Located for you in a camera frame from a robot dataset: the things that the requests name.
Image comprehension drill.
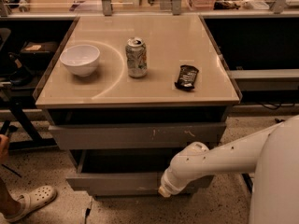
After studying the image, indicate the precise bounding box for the grey drawer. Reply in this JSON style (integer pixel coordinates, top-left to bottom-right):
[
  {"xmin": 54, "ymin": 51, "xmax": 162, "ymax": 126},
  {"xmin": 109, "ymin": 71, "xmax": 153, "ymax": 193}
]
[
  {"xmin": 49, "ymin": 122, "xmax": 226, "ymax": 149},
  {"xmin": 65, "ymin": 147, "xmax": 215, "ymax": 198}
]

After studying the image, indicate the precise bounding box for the black metal stand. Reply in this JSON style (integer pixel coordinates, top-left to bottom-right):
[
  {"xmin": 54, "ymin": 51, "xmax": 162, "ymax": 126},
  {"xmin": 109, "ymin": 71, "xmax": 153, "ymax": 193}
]
[{"xmin": 242, "ymin": 174, "xmax": 253, "ymax": 192}]

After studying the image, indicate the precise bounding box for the grey top drawer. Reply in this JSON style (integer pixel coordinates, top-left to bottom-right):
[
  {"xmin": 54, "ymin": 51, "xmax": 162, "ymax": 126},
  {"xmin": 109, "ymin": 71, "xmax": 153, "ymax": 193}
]
[{"xmin": 49, "ymin": 122, "xmax": 226, "ymax": 149}]

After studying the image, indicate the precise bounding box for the black power adapter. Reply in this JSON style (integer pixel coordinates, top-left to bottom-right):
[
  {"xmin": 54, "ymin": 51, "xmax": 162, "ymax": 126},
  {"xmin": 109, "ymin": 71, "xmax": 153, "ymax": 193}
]
[{"xmin": 275, "ymin": 118, "xmax": 285, "ymax": 123}]

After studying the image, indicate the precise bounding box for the crushed soda can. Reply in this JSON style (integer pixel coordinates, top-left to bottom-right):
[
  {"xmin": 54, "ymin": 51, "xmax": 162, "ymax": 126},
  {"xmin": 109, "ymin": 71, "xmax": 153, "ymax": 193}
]
[{"xmin": 125, "ymin": 37, "xmax": 148, "ymax": 78}]

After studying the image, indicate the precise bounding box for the person's leg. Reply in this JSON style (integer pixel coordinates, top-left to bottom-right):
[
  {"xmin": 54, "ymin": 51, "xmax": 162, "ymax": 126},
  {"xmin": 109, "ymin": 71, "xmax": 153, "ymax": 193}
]
[{"xmin": 0, "ymin": 178, "xmax": 21, "ymax": 217}]

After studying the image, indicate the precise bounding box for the white ceramic bowl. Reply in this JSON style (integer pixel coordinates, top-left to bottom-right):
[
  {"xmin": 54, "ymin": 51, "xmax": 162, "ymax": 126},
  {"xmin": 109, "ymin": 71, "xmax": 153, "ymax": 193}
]
[{"xmin": 60, "ymin": 45, "xmax": 100, "ymax": 77}]

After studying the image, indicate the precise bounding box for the black snack bar wrapper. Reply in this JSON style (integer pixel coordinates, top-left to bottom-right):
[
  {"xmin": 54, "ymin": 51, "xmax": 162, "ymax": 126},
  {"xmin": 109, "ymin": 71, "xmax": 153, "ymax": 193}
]
[{"xmin": 175, "ymin": 64, "xmax": 199, "ymax": 91}]

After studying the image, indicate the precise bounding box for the white clog shoe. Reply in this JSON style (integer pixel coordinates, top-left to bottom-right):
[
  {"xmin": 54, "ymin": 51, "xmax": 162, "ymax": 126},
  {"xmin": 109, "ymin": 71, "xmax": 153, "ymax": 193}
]
[{"xmin": 5, "ymin": 186, "xmax": 57, "ymax": 223}]

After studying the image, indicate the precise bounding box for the black left table frame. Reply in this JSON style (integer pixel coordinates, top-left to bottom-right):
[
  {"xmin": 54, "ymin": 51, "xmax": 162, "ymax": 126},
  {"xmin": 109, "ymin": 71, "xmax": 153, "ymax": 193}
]
[{"xmin": 0, "ymin": 81, "xmax": 58, "ymax": 152}]

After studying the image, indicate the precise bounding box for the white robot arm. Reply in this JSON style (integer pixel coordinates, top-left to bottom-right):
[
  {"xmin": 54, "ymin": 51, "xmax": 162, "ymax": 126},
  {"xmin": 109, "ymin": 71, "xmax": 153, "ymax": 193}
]
[{"xmin": 159, "ymin": 116, "xmax": 299, "ymax": 224}]

